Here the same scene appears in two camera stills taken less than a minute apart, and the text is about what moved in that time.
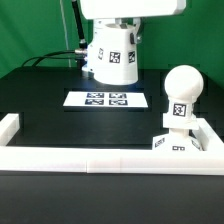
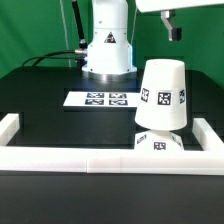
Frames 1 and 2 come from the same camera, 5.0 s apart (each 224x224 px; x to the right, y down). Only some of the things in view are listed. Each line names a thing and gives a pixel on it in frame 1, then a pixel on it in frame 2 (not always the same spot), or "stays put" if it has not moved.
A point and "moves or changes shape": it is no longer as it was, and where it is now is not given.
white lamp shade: x=111 y=55 moves or changes shape
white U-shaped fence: x=112 y=160 stays put
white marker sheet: x=105 y=99 stays put
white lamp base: x=178 y=138 → x=157 y=140
